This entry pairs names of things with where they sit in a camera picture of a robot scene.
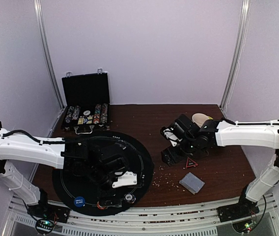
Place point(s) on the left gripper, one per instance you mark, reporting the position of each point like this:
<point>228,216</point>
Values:
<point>103,202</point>

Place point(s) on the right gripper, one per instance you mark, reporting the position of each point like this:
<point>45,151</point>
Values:
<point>170,153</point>

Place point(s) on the blue small blind button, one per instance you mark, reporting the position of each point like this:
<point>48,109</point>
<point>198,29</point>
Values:
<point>79,201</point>

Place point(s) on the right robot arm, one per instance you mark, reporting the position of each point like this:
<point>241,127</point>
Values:
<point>259,134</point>

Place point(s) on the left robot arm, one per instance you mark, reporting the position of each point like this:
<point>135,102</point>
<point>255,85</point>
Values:
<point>22,146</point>

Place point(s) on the black white poker chip stack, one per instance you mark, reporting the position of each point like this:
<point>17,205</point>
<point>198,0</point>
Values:
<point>130,198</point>

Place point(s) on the red triangle all-in marker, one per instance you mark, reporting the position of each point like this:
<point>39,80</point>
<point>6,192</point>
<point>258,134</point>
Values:
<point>190,163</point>

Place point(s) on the grey ridged card holder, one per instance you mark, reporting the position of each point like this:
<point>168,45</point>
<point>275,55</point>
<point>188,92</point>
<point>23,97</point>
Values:
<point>192,183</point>

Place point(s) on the black round poker mat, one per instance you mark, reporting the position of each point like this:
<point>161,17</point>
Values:
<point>63,178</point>

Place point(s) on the white floral ceramic mug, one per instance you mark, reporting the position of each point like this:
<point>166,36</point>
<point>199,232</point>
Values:
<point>199,119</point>

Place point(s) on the white dealer button in case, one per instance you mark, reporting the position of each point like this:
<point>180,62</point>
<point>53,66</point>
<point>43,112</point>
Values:
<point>86,113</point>

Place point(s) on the black poker chip case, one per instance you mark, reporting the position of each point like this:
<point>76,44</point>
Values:
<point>86,92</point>

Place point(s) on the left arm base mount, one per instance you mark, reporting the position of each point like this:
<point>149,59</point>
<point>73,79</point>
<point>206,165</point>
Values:
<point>49,212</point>

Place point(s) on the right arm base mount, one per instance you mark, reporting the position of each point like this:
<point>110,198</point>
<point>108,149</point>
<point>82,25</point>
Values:
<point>236,211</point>

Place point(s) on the right aluminium frame post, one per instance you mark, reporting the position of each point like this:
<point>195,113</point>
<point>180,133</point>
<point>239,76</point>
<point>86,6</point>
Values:
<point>235,63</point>

